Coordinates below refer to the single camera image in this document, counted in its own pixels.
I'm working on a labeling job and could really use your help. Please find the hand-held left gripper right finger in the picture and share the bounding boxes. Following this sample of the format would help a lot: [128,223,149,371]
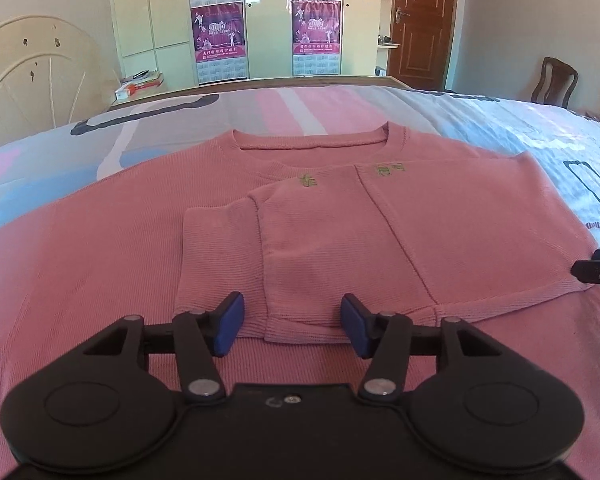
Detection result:
[340,293,508,406]

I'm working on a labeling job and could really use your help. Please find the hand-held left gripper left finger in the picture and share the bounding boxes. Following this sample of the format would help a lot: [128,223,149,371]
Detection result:
[80,291,246,406]

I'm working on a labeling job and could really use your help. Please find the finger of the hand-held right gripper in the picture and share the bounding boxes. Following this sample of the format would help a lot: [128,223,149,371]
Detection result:
[570,247,600,303]

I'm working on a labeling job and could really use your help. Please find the pink knit sweater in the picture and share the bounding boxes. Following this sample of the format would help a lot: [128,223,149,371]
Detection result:
[0,121,600,480]

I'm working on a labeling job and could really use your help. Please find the dark wooden chair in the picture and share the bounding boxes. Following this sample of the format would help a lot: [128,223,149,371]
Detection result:
[530,56,580,109]

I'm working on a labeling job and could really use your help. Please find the pink blue printed bedsheet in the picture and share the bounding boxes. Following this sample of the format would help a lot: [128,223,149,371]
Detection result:
[0,84,600,396]

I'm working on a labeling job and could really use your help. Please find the pale yellow wardrobe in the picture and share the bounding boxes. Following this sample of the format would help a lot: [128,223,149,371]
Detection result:
[107,0,382,92]

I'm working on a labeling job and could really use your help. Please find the brown wooden door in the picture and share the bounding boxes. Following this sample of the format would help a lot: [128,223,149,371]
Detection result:
[385,0,461,91]

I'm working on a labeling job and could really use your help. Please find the cream round headboard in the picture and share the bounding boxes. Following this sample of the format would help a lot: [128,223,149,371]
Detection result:
[0,14,119,143]

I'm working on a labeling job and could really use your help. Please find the corner wall shelf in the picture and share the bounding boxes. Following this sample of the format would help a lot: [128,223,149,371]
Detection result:
[376,0,404,79]

